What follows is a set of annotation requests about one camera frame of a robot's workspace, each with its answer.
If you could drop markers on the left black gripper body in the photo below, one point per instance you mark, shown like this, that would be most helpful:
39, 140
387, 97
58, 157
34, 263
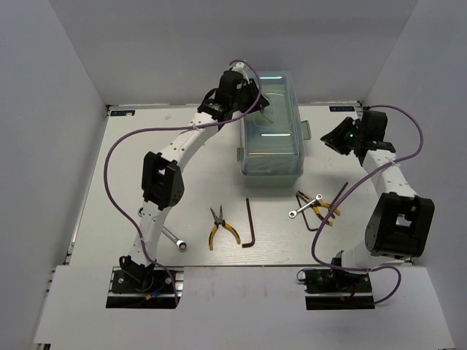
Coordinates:
248, 93

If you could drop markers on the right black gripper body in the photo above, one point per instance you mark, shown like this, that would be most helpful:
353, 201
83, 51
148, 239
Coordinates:
344, 138

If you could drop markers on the green plastic toolbox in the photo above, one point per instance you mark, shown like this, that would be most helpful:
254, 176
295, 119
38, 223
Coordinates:
271, 152

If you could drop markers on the small silver combination wrench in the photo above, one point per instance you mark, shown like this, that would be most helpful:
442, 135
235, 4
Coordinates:
294, 213

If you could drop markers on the long brown hex key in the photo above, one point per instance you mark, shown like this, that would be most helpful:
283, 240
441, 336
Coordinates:
252, 231

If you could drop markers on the large silver ratchet wrench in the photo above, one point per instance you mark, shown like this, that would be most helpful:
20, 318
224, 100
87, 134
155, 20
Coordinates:
175, 238

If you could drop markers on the thin brown hex key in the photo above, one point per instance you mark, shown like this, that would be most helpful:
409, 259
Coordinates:
338, 195

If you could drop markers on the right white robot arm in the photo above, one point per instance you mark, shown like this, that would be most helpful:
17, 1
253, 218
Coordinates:
400, 223

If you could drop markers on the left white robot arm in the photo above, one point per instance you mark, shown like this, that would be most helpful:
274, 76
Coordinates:
162, 184

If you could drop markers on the brown hex key right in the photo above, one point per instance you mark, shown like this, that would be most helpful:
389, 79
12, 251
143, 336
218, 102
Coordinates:
309, 227

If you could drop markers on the left blue table label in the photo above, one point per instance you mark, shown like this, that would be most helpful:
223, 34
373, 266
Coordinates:
123, 113

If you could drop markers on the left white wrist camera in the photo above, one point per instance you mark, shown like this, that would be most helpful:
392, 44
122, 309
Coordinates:
240, 67

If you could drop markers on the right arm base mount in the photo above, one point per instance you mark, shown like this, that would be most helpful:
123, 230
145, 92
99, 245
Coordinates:
330, 289

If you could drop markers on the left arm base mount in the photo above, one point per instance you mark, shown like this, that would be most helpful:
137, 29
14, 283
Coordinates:
139, 286

